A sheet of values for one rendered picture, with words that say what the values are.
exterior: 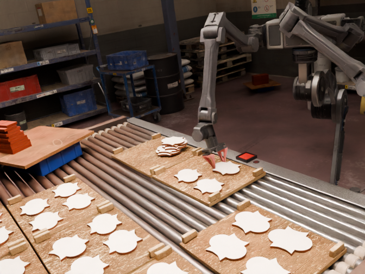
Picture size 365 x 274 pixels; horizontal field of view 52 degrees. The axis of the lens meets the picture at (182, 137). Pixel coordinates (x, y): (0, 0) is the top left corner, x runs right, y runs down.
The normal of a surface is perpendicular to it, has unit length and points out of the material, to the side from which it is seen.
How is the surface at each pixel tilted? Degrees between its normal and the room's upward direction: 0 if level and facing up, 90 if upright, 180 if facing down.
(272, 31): 90
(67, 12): 88
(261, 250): 0
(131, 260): 0
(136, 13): 90
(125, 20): 90
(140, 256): 0
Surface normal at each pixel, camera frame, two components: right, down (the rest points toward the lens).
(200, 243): -0.13, -0.93
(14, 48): 0.57, 0.36
